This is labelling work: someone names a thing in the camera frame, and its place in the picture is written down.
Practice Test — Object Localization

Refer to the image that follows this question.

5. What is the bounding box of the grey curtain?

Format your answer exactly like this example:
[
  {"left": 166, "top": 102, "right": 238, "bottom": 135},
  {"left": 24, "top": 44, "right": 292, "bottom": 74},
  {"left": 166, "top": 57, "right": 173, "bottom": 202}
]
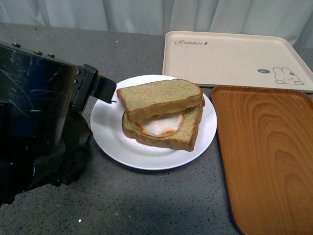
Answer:
[{"left": 0, "top": 0, "right": 313, "bottom": 48}]

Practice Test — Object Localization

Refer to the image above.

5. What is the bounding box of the white round plate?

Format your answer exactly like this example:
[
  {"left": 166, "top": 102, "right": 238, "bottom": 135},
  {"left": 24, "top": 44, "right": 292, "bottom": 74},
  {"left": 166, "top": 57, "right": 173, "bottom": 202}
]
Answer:
[{"left": 90, "top": 74, "right": 218, "bottom": 171}]

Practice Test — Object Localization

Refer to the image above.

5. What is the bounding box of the bread slice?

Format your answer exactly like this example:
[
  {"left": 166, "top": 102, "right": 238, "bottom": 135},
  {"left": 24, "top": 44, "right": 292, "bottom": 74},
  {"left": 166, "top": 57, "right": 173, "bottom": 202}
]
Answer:
[
  {"left": 116, "top": 79, "right": 203, "bottom": 122},
  {"left": 122, "top": 99, "right": 205, "bottom": 151}
]

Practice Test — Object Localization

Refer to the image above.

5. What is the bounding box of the fried egg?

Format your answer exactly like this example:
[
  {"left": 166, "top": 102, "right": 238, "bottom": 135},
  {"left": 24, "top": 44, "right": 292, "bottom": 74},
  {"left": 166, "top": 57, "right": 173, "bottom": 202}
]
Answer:
[{"left": 135, "top": 110, "right": 185, "bottom": 138}]

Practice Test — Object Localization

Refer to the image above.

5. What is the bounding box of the brown wooden tray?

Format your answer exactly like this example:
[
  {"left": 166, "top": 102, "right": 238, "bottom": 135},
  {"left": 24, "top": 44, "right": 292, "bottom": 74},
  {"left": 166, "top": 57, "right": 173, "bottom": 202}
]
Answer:
[{"left": 211, "top": 86, "right": 313, "bottom": 235}]

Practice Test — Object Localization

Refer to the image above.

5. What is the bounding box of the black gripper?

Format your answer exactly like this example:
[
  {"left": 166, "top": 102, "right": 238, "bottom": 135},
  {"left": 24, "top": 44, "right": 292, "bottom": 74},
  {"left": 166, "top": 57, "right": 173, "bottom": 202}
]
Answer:
[{"left": 0, "top": 42, "right": 116, "bottom": 204}]

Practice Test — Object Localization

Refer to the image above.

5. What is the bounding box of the beige rabbit tray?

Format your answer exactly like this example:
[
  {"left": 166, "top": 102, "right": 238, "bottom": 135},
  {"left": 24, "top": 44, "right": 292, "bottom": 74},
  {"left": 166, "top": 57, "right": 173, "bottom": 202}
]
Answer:
[{"left": 162, "top": 31, "right": 313, "bottom": 93}]

